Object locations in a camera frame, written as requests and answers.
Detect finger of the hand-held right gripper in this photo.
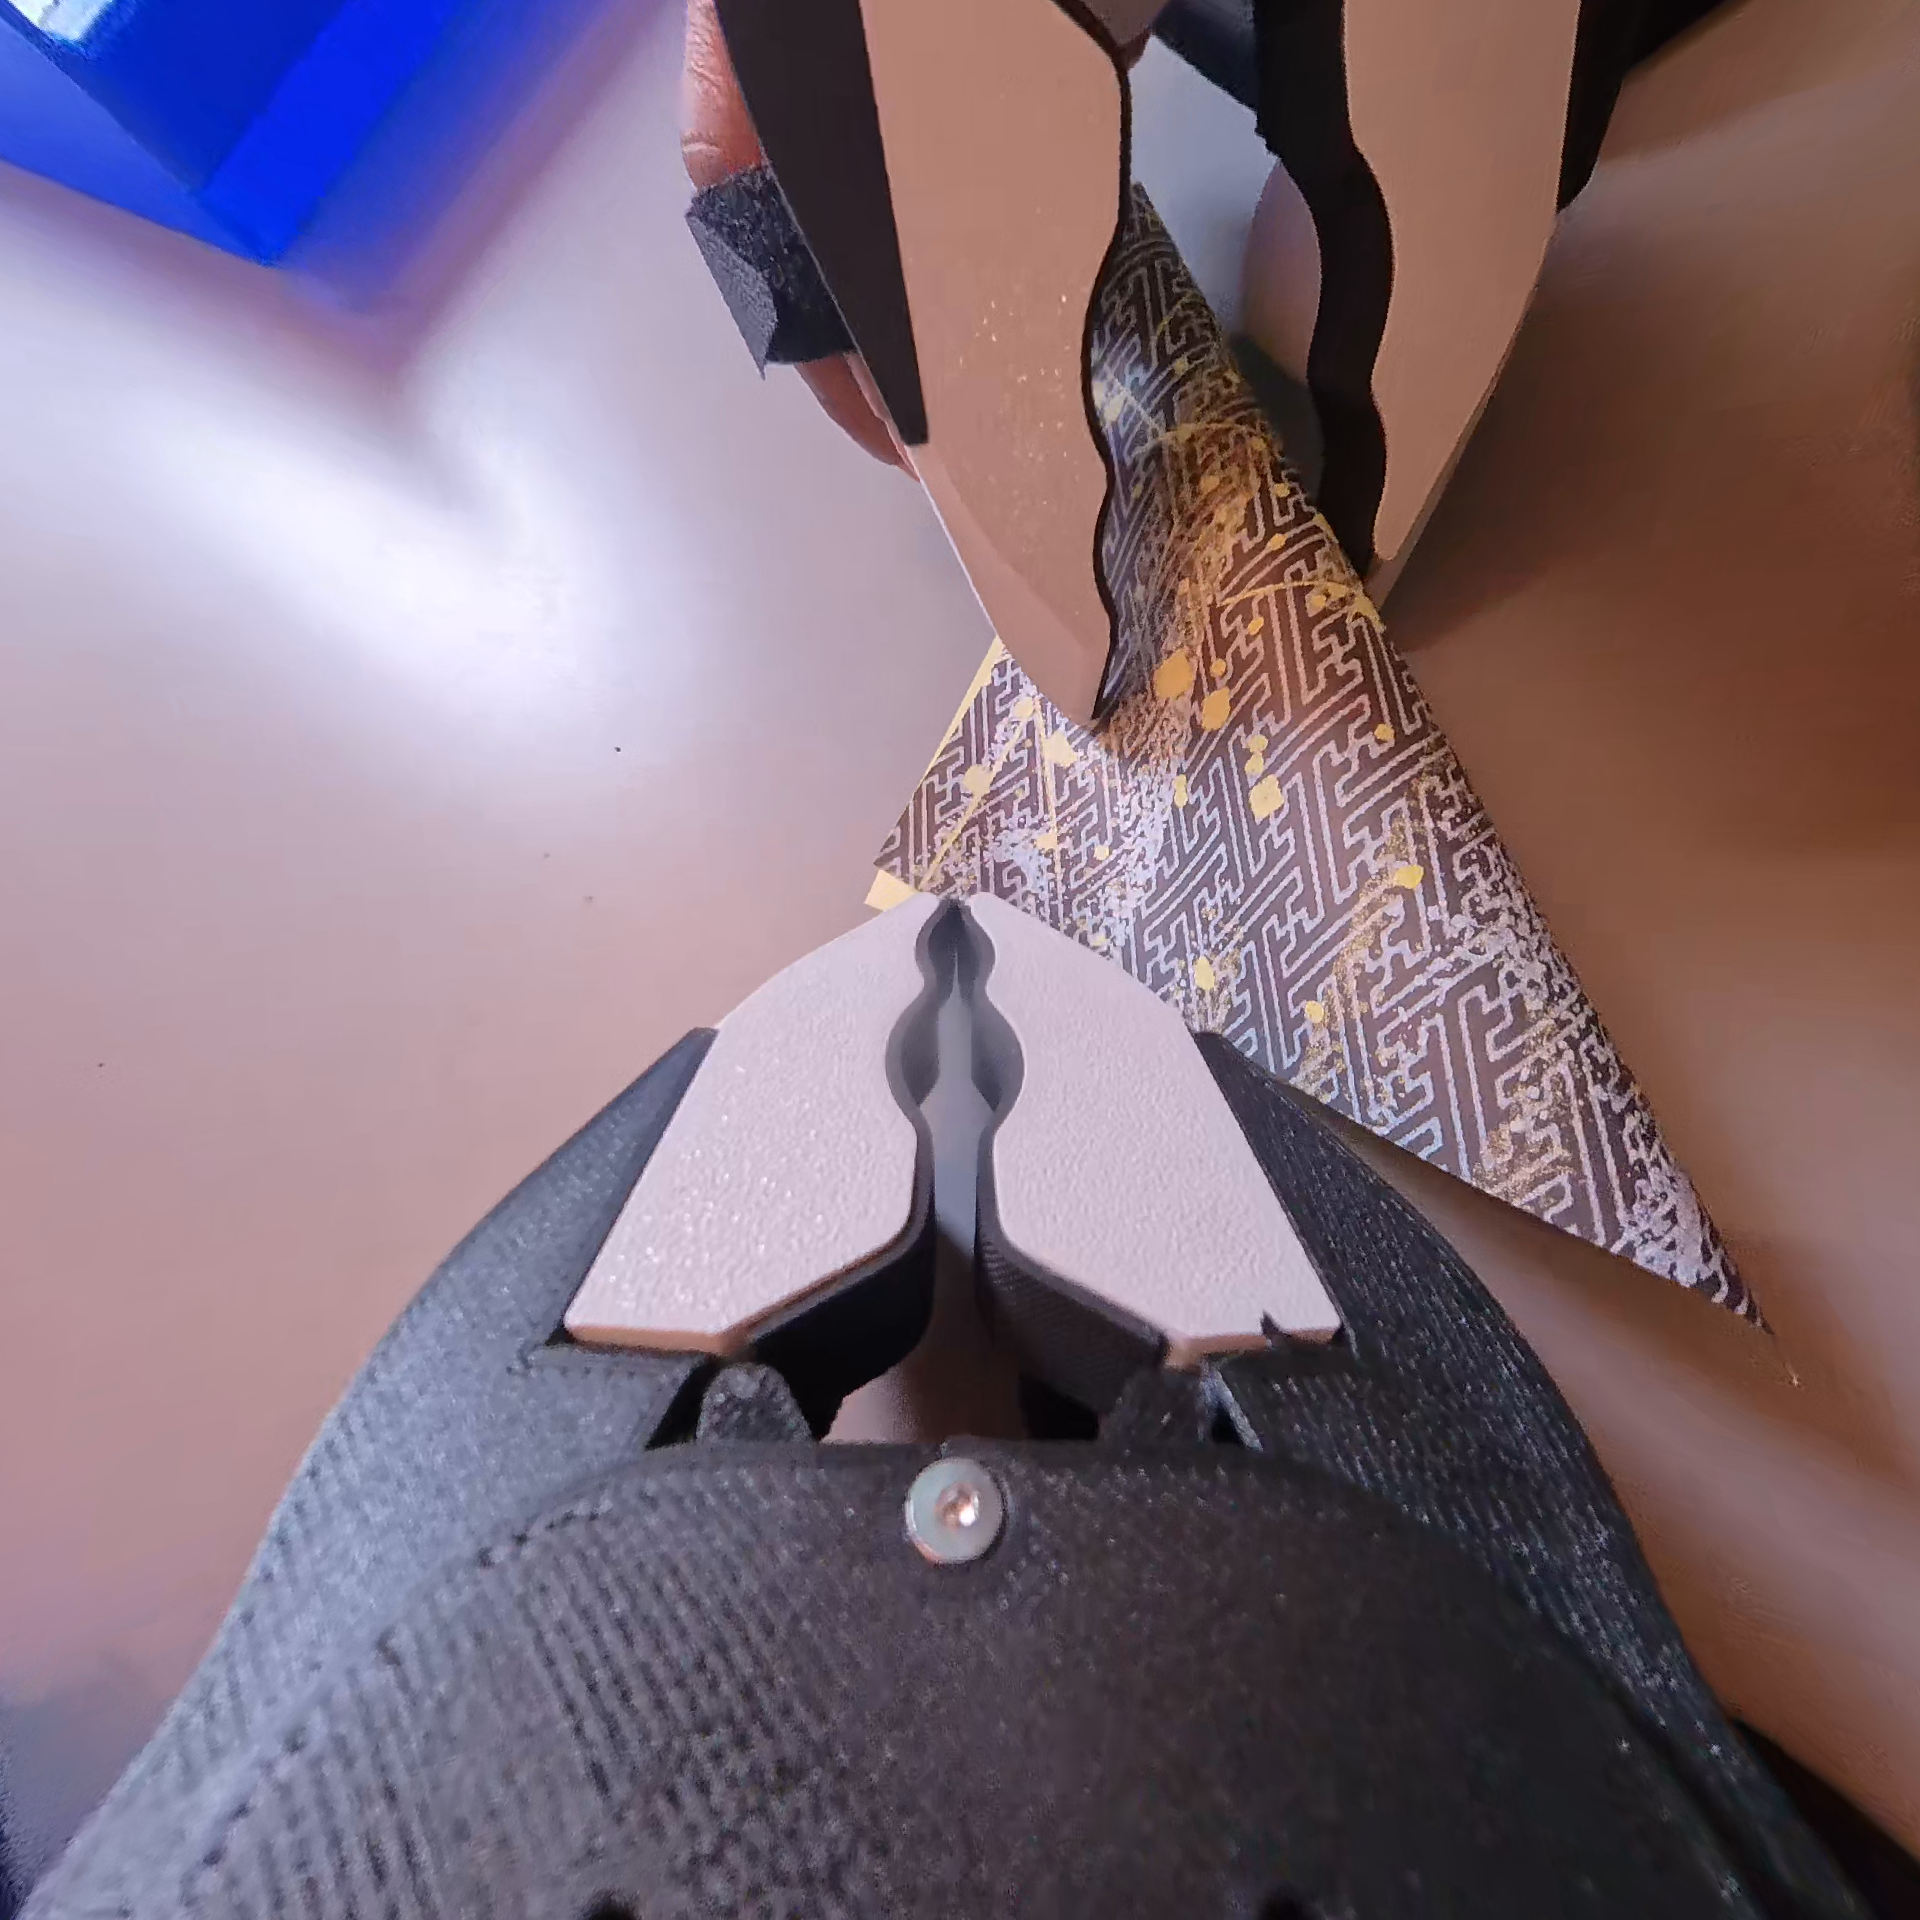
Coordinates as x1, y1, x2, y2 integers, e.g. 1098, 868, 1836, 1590
1245, 0, 1585, 602
856, 0, 1140, 727

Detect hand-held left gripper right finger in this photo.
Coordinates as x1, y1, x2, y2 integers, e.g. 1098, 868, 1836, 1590
959, 892, 1345, 1437

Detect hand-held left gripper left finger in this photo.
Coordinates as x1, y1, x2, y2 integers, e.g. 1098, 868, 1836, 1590
564, 895, 956, 1437

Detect yellow backed black patterned paper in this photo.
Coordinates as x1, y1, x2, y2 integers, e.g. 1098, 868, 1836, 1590
864, 186, 1759, 1326

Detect blue plastic bin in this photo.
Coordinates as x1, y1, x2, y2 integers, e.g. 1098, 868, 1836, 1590
0, 0, 649, 272

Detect person's right hand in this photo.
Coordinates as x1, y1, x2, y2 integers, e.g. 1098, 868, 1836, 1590
675, 0, 911, 474

